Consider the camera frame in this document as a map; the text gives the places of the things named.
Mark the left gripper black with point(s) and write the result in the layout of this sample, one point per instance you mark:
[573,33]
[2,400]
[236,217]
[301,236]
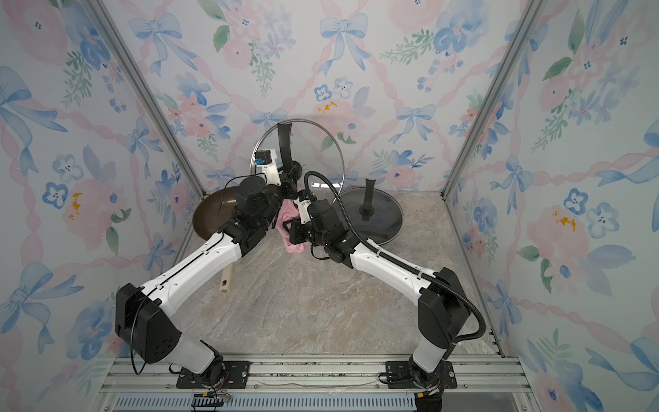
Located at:
[287,184]

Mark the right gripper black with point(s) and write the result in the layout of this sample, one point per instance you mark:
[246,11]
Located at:
[299,234]

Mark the pink cloth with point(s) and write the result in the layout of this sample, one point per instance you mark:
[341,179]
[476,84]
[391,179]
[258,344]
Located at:
[287,214]

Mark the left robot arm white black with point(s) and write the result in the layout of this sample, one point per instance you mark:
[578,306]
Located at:
[144,314]

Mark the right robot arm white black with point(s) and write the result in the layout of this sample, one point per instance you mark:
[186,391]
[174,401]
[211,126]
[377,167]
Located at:
[446,316]

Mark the black frying pan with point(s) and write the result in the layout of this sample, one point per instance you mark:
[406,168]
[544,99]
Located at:
[386,232]

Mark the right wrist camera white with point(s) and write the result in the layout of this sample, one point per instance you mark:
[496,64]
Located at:
[302,203]

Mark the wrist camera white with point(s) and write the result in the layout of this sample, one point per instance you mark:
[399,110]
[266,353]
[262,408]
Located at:
[302,203]
[267,162]

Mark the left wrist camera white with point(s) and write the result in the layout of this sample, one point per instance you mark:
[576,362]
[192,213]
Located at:
[267,162]

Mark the steel pan beige handle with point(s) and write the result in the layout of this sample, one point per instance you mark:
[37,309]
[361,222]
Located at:
[210,216]

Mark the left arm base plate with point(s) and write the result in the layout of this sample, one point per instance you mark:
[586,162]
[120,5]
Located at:
[231,374]

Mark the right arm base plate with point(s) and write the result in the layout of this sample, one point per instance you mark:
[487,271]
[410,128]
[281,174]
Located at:
[406,375]

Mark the aluminium frame post left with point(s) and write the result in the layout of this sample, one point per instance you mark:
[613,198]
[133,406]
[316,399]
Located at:
[101,17]

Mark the aluminium frame post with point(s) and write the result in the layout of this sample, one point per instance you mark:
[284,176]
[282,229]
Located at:
[101,17]
[513,53]

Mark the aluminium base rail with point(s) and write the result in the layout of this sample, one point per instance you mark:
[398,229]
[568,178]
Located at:
[321,383]

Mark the aluminium frame post right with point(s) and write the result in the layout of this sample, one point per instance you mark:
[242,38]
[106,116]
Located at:
[513,53]

